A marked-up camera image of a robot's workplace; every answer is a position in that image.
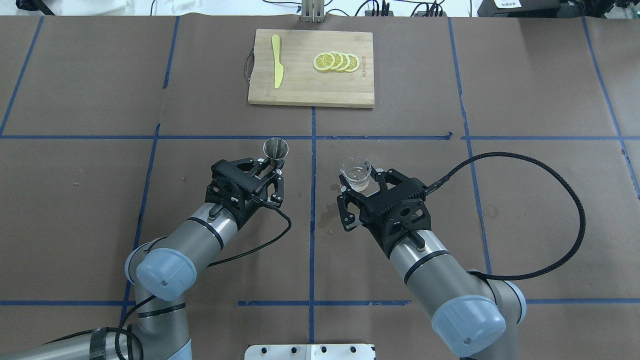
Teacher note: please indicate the lemon slice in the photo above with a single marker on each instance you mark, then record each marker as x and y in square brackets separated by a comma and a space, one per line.
[353, 63]
[323, 61]
[338, 60]
[346, 61]

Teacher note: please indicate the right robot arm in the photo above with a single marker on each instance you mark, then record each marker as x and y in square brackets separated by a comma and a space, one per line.
[477, 318]

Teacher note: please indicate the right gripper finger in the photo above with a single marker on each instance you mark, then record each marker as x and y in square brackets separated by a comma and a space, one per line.
[395, 182]
[350, 204]

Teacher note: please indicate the clear glass cup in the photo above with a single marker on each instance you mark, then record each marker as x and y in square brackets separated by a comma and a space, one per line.
[357, 171]

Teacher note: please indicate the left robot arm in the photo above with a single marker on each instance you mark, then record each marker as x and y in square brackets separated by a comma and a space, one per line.
[162, 270]

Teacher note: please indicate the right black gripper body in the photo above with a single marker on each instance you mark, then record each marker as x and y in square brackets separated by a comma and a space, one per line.
[348, 210]

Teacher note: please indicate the aluminium frame post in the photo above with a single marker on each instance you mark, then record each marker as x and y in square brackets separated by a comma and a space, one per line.
[313, 11]

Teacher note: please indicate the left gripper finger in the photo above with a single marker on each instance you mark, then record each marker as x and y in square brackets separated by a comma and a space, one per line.
[272, 188]
[251, 168]

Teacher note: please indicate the yellow plastic knife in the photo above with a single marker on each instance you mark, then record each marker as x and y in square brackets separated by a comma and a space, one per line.
[276, 43]

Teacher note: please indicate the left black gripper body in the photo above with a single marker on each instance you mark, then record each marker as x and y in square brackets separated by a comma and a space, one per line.
[276, 193]

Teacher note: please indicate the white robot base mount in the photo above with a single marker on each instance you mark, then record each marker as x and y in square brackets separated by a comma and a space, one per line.
[331, 351]

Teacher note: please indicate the steel jigger measuring cup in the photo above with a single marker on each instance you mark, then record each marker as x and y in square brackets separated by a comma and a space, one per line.
[275, 150]

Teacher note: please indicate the bamboo cutting board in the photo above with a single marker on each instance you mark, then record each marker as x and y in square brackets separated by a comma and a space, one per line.
[302, 84]

